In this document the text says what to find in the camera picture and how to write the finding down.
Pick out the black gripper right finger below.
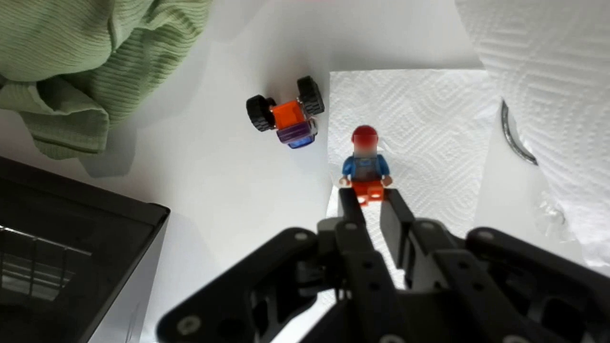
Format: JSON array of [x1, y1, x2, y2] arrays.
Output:
[[379, 188, 539, 343]]

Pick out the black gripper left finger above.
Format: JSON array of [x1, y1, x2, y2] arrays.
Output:
[[324, 188, 411, 343]]

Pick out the orange dice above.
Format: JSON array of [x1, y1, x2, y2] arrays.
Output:
[[352, 181, 385, 206]]

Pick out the white paper towel sheet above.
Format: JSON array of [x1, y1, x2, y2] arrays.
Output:
[[328, 68, 499, 236]]

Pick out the white paper towel roll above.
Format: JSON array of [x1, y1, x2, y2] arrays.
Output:
[[455, 0, 610, 270]]

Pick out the toy figure with red cap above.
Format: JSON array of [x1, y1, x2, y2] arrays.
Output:
[[339, 124, 392, 187]]

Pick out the toy car with black wheels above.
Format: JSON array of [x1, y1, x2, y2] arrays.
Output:
[[246, 76, 324, 148]]

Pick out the black toaster oven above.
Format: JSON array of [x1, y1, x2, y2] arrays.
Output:
[[0, 158, 169, 343]]

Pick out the green cloth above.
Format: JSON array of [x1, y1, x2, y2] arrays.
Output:
[[0, 0, 213, 160]]

